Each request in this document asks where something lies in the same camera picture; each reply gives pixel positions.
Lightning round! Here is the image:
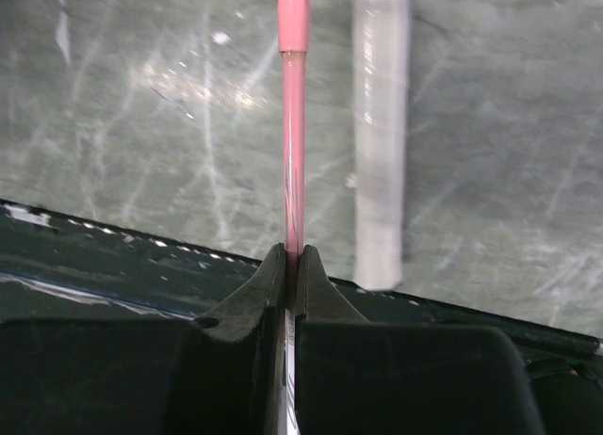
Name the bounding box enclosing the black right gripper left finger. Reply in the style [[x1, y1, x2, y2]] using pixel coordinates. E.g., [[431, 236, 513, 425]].
[[1, 245, 285, 434]]

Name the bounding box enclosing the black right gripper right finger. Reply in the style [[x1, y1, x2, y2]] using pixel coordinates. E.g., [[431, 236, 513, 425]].
[[295, 246, 545, 434]]

